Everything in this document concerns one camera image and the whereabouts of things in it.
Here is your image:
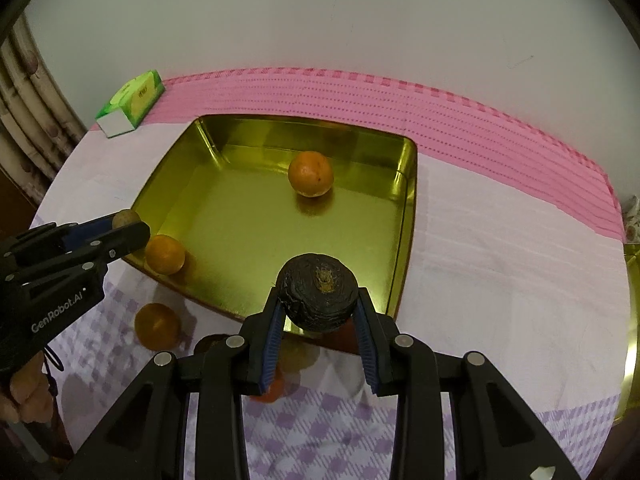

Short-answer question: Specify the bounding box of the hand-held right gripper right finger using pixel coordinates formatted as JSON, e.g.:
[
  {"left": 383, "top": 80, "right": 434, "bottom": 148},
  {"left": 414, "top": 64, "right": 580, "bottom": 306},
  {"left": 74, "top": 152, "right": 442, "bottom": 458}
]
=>
[{"left": 350, "top": 286, "right": 583, "bottom": 480}]

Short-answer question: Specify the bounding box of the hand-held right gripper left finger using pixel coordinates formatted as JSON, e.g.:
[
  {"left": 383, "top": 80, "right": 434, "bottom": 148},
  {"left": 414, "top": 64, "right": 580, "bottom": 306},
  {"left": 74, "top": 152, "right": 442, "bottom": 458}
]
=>
[{"left": 62, "top": 287, "right": 288, "bottom": 480}]

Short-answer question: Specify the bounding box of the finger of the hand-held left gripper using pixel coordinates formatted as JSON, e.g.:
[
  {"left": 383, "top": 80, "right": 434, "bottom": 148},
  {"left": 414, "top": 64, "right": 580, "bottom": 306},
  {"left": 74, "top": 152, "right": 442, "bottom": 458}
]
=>
[
  {"left": 15, "top": 221, "right": 152, "bottom": 286},
  {"left": 0, "top": 212, "right": 121, "bottom": 261}
]

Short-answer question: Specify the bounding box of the dark wrinkled fruit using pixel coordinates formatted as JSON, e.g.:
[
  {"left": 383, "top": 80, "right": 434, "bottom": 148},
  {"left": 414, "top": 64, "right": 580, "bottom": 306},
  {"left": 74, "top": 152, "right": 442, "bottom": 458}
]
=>
[
  {"left": 276, "top": 253, "right": 359, "bottom": 333},
  {"left": 193, "top": 333, "right": 228, "bottom": 356}
]

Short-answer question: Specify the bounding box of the red tin box gold inside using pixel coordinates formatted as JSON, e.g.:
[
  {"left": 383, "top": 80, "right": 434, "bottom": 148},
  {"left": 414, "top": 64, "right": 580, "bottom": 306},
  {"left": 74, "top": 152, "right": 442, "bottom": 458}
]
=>
[{"left": 117, "top": 114, "right": 419, "bottom": 356}]

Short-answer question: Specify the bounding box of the large orange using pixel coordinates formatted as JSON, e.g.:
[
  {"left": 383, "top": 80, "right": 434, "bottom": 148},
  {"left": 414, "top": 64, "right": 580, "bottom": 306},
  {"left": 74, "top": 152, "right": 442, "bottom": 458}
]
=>
[{"left": 288, "top": 151, "right": 334, "bottom": 198}]

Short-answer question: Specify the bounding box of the person's left hand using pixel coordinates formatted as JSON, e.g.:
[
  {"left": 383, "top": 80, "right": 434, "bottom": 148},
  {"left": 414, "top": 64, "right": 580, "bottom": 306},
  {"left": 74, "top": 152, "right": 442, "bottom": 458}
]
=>
[{"left": 0, "top": 352, "right": 57, "bottom": 423}]

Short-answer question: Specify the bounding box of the green fruit by tin left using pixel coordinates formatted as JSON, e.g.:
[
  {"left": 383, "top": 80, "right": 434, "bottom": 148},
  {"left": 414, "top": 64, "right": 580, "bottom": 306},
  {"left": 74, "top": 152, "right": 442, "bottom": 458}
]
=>
[{"left": 277, "top": 332, "right": 321, "bottom": 373}]

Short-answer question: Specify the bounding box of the small orange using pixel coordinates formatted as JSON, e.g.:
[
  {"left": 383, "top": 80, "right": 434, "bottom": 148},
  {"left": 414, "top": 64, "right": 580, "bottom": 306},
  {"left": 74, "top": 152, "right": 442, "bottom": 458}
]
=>
[
  {"left": 144, "top": 234, "right": 186, "bottom": 276},
  {"left": 134, "top": 303, "right": 181, "bottom": 351}
]

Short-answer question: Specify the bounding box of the red tomato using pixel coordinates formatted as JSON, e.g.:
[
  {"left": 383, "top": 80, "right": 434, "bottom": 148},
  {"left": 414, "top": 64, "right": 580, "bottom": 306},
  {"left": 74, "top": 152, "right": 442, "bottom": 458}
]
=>
[{"left": 250, "top": 370, "right": 286, "bottom": 405}]

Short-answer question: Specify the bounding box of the green tissue box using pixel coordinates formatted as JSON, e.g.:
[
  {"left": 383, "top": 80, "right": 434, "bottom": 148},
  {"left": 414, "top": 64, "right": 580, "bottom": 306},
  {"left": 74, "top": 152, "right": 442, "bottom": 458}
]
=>
[{"left": 95, "top": 69, "right": 166, "bottom": 139}]

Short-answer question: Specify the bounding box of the bamboo print curtain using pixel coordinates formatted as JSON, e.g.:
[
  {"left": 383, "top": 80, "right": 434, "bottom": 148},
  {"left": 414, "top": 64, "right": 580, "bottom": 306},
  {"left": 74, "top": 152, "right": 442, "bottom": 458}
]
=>
[{"left": 0, "top": 15, "right": 88, "bottom": 206}]

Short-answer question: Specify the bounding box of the gold tin lid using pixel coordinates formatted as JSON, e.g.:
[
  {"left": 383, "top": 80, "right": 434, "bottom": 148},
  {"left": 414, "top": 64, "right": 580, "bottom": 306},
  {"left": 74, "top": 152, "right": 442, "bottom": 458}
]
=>
[{"left": 607, "top": 242, "right": 640, "bottom": 426}]

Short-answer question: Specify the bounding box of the crumpled wrapper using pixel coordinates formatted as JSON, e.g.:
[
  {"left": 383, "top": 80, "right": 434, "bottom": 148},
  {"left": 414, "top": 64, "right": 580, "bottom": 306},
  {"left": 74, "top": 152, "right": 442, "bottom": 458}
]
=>
[{"left": 622, "top": 197, "right": 640, "bottom": 241}]

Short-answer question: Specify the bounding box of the black wrist strap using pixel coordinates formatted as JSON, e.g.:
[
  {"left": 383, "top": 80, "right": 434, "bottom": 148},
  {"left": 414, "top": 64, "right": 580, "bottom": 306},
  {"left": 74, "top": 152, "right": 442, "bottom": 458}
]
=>
[{"left": 42, "top": 345, "right": 66, "bottom": 373}]

